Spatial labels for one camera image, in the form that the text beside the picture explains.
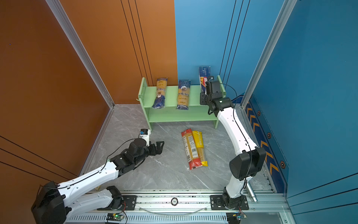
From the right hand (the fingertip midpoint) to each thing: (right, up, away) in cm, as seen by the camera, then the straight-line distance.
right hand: (204, 94), depth 81 cm
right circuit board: (+13, -64, -11) cm, 66 cm away
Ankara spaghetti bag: (-26, -4, 0) cm, 26 cm away
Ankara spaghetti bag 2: (-12, +1, +4) cm, 13 cm away
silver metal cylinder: (+25, -54, -5) cm, 60 cm away
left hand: (-27, -27, 0) cm, 38 cm away
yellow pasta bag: (-2, -29, +15) cm, 33 cm away
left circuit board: (-46, -64, -10) cm, 80 cm away
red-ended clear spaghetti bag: (-8, -34, +9) cm, 36 cm away
